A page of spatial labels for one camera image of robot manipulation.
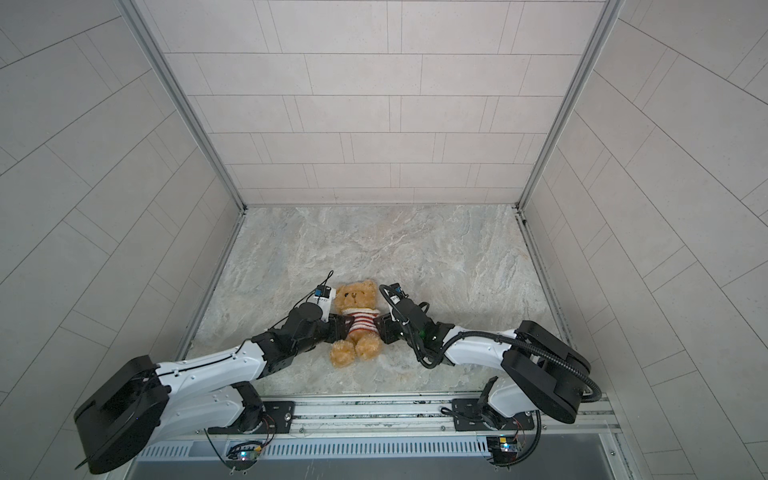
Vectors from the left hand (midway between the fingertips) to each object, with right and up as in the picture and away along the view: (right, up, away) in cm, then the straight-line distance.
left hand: (356, 317), depth 83 cm
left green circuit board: (-22, -25, -19) cm, 39 cm away
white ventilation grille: (+24, -25, -15) cm, 38 cm away
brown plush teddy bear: (+3, -2, -14) cm, 14 cm away
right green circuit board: (+36, -26, -15) cm, 47 cm away
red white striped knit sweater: (+3, +1, -3) cm, 4 cm away
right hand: (+6, -2, 0) cm, 6 cm away
